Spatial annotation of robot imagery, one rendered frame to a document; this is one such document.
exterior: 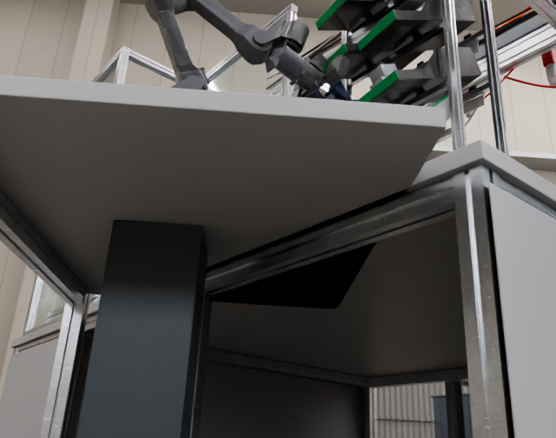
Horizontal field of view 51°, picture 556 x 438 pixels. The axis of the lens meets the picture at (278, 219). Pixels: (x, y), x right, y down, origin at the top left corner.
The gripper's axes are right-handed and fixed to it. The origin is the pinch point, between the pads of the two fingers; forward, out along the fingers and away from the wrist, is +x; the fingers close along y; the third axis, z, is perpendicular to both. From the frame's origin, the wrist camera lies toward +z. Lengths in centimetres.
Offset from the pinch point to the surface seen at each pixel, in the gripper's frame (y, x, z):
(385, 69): -16.9, 0.8, -2.3
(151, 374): 3, -17, -77
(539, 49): 2, 86, 101
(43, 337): 132, -13, -42
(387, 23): -19.2, -2.7, 8.1
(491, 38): -25.6, 23.8, 22.6
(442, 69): -22.7, 11.9, 3.1
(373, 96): -12.8, 2.2, -7.0
